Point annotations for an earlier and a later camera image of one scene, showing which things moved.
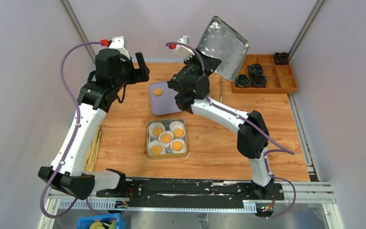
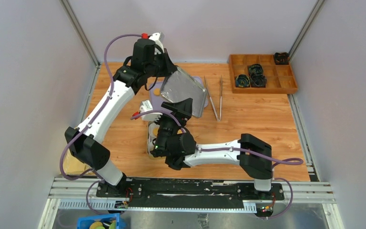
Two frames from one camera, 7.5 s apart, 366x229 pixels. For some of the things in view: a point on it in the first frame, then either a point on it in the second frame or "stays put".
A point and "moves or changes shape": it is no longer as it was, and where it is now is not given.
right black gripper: x=210 y=63 -> x=183 y=109
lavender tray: x=165 y=103 stays put
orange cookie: x=157 y=91 stays put
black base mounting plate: x=188 y=194 stays put
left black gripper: x=141 y=74 -> x=168 y=67
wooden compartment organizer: x=280 y=77 stays put
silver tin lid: x=221 y=42 moves or changes shape
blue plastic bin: x=85 y=222 stays put
